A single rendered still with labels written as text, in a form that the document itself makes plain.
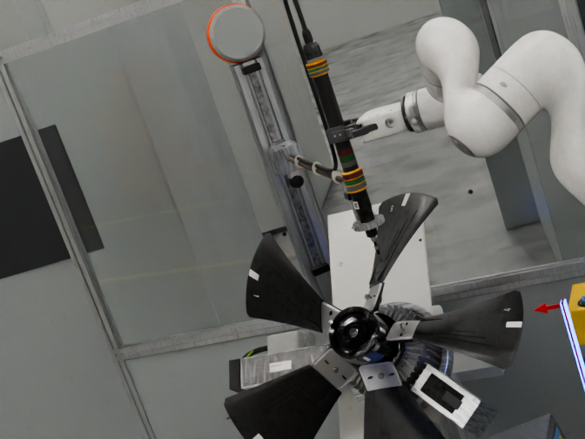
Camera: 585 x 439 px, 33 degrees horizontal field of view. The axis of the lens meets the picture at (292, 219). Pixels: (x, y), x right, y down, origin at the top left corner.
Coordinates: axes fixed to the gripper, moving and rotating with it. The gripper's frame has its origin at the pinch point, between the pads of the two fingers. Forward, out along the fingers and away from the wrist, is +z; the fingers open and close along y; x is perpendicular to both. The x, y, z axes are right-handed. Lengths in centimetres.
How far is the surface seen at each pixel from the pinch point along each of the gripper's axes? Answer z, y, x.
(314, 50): -0.8, -1.7, 17.8
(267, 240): 30.2, 11.6, -23.0
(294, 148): 32, 48, -10
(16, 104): 127, 69, 23
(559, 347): -17, 70, -89
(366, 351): 6.6, -8.8, -46.0
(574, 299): -32, 28, -57
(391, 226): 1.4, 16.6, -27.6
